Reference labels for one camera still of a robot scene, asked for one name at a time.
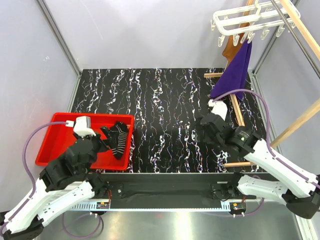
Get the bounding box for white clip hanger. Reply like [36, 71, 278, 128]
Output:
[210, 0, 296, 47]

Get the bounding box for black striped sock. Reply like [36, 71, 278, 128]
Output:
[112, 121, 129, 160]
[108, 126, 119, 150]

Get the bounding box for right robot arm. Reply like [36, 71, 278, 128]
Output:
[199, 113, 320, 219]

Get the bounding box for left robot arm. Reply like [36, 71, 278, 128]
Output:
[0, 132, 110, 240]

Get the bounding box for red plastic tray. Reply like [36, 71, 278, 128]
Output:
[35, 112, 134, 171]

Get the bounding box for purple cloth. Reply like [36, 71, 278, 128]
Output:
[210, 40, 252, 99]

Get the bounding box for orange cloth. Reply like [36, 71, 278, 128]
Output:
[221, 21, 251, 62]

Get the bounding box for metal hanging rod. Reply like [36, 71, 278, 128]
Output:
[269, 0, 320, 63]

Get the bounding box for wooden drying rack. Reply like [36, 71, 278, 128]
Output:
[203, 0, 320, 168]

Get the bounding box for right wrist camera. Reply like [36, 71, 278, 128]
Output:
[208, 99, 228, 120]

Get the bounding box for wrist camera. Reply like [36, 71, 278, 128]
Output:
[66, 116, 96, 138]
[208, 99, 228, 120]

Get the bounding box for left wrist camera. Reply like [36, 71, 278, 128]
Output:
[66, 116, 96, 138]

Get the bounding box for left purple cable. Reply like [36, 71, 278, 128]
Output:
[0, 121, 104, 237]

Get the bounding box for purple cable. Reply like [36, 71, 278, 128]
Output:
[0, 121, 104, 237]
[212, 89, 320, 191]

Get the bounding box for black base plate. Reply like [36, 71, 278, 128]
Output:
[48, 171, 288, 210]

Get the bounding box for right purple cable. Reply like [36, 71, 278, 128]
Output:
[212, 89, 320, 191]

